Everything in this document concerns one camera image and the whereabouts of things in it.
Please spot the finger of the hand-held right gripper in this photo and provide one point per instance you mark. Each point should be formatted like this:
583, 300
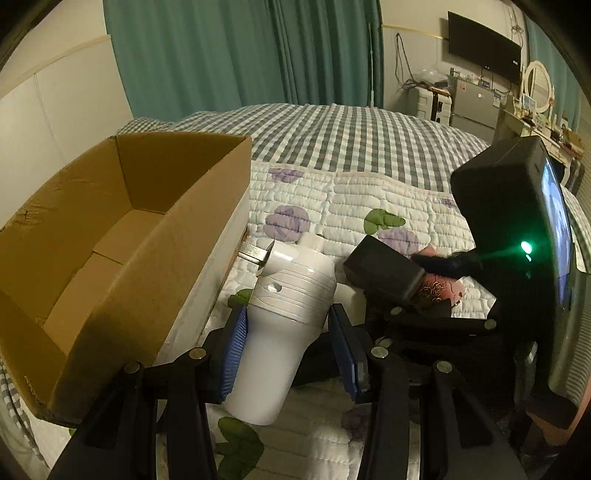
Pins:
450, 265
438, 323

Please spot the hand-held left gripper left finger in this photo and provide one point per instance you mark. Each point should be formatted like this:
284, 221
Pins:
233, 355

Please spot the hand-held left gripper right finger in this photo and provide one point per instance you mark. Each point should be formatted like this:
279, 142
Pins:
345, 357

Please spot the pink rose-printed pouch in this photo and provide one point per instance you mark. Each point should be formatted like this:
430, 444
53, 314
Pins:
438, 288

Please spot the white tumbler cup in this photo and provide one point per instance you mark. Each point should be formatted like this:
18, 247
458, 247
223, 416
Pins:
277, 341

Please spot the black rectangular box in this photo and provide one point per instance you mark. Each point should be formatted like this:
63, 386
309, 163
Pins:
383, 272

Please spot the brown cardboard box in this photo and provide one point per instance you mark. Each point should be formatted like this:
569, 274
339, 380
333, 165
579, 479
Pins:
115, 207

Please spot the person's right forearm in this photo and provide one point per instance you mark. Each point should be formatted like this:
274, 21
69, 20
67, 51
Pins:
551, 427

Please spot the cream vanity table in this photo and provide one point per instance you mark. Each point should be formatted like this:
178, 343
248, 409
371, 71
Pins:
540, 129

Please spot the grey refrigerator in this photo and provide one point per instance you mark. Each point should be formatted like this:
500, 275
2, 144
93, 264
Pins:
475, 106

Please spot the white floral quilted mat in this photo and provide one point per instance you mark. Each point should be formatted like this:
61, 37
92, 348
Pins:
351, 203

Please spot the white oval vanity mirror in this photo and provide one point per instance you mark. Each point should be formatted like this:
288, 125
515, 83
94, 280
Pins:
538, 85

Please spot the black flat television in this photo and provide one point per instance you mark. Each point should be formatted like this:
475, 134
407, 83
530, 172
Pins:
485, 46

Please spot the grey white checked bedsheet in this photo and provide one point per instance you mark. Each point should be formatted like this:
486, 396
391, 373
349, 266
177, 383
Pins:
346, 134

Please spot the white pole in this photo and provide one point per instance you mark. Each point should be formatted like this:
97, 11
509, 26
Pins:
371, 64

